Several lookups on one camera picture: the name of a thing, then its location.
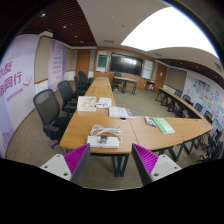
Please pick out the white power strip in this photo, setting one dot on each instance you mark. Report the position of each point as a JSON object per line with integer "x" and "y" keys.
{"x": 94, "y": 141}

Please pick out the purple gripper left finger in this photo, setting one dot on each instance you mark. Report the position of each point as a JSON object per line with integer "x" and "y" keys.
{"x": 69, "y": 166}

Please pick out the black office chair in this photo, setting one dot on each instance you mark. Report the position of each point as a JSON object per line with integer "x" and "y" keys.
{"x": 48, "y": 109}
{"x": 69, "y": 104}

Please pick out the right wooden table row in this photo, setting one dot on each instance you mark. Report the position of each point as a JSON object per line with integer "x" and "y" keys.
{"x": 189, "y": 129}

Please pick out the green folder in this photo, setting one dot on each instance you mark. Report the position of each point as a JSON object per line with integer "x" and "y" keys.
{"x": 163, "y": 125}

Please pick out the small box with pens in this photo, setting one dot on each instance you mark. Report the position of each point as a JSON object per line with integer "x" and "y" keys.
{"x": 149, "y": 121}

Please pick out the black office chair near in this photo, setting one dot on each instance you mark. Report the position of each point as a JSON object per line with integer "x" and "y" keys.
{"x": 48, "y": 109}

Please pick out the large wall screen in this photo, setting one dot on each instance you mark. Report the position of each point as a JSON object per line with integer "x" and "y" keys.
{"x": 126, "y": 64}

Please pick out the front wooden desk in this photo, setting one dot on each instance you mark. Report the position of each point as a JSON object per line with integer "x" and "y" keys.
{"x": 125, "y": 82}

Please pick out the white paper stack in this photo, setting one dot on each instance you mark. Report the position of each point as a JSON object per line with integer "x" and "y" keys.
{"x": 104, "y": 102}

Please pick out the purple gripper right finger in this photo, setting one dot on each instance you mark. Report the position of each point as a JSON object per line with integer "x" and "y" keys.
{"x": 152, "y": 167}

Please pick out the long wooden table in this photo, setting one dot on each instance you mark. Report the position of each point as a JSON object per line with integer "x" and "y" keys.
{"x": 79, "y": 129}

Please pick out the dark charger plug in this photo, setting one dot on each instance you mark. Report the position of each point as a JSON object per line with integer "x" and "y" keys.
{"x": 103, "y": 139}

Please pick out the white book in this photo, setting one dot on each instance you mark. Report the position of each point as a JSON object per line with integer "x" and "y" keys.
{"x": 120, "y": 112}

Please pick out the purple wall banner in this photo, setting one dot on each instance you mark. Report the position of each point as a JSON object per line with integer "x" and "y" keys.
{"x": 16, "y": 86}

